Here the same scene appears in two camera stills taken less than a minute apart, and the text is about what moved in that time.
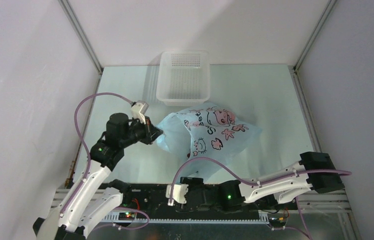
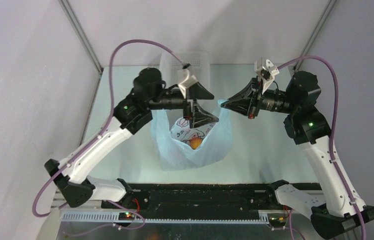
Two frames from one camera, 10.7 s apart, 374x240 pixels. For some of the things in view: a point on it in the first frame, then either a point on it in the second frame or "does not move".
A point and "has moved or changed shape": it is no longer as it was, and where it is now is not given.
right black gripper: (193, 183) to (246, 105)
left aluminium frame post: (81, 34) does not move
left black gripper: (151, 132) to (199, 117)
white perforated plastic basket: (183, 78) does not move
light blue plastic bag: (209, 136) has moved or changed shape
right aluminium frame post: (314, 34) does not move
